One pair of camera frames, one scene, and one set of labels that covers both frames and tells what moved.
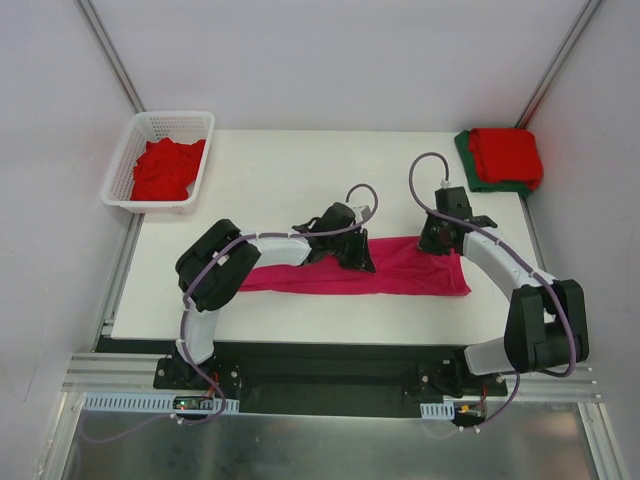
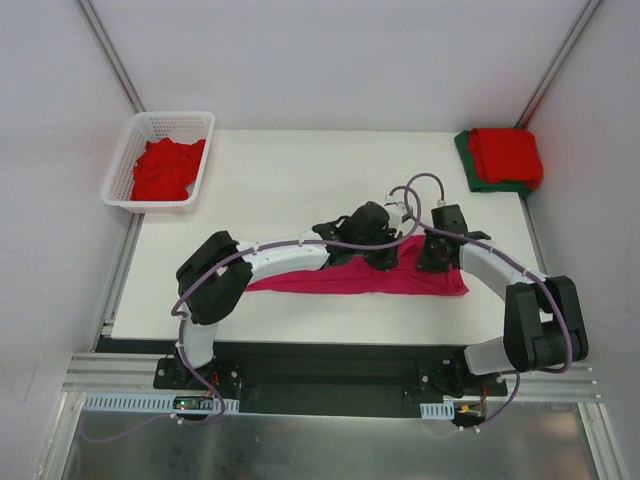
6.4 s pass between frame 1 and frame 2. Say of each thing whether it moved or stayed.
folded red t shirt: stayed
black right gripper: moved
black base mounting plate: stayed
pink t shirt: stayed
